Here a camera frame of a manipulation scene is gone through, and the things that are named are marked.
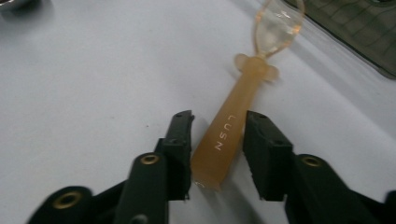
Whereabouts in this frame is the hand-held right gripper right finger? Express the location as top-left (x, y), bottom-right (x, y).
top-left (243, 110), bottom-right (295, 202)

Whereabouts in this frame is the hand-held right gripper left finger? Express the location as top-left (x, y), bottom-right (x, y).
top-left (154, 109), bottom-right (196, 201)

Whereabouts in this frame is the amber translucent plastic spoon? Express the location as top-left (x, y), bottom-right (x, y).
top-left (190, 0), bottom-right (306, 191)

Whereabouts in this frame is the translucent grey plastic bin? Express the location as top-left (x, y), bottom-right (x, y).
top-left (283, 0), bottom-right (396, 80)

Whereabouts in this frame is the white table board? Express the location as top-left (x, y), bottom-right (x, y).
top-left (0, 0), bottom-right (396, 224)

